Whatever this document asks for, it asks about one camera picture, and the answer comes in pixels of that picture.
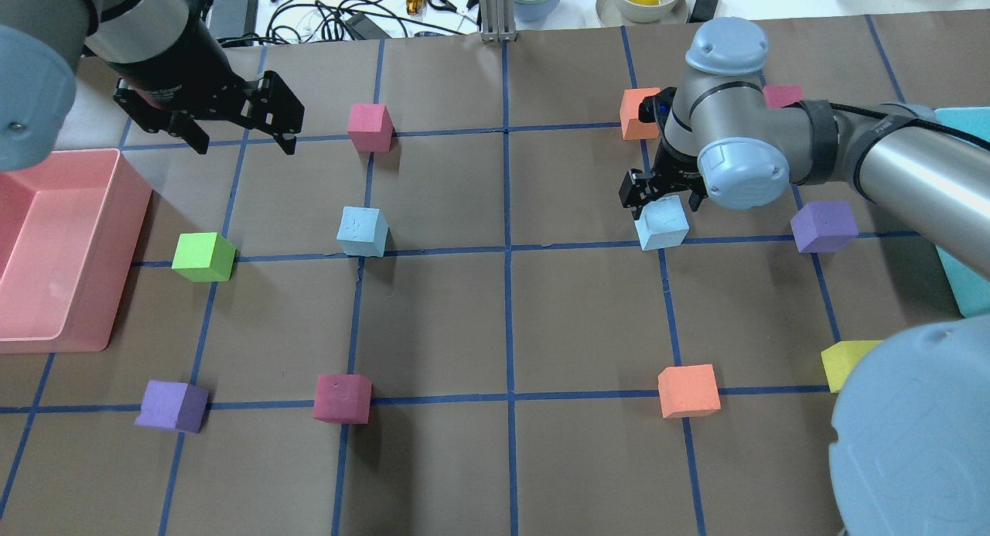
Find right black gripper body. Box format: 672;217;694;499
640;87;707;196

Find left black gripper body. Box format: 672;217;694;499
113;26;266;127

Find light blue block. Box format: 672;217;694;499
634;194;690;251
336;206;389;258

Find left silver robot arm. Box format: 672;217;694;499
1;0;305;172

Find orange block table edge side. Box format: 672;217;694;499
619;86;661;141

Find black power brick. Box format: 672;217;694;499
206;0;258;47

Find magenta block table edge side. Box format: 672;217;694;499
347;103;394;153

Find far magenta block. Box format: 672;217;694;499
763;84;805;108

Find far purple block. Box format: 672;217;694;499
790;200;860;254

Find green block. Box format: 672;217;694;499
171;232;237;282

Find pink plastic tray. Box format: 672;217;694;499
1;149;152;355

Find black small adapter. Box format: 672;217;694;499
687;0;720;22

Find white bowl with lemon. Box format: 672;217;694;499
596;0;686;26

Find scissors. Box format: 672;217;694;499
425;0;480;15

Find orange block robot side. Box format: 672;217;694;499
657;364;722;419

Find yellow block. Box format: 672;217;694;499
820;340;882;394

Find purple block near tray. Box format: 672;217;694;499
135;380;210;433

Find teal plastic bin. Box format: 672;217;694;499
936;107;989;318

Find magenta block robot side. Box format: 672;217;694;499
312;374;374;425

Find aluminium frame post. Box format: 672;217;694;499
480;0;517;43

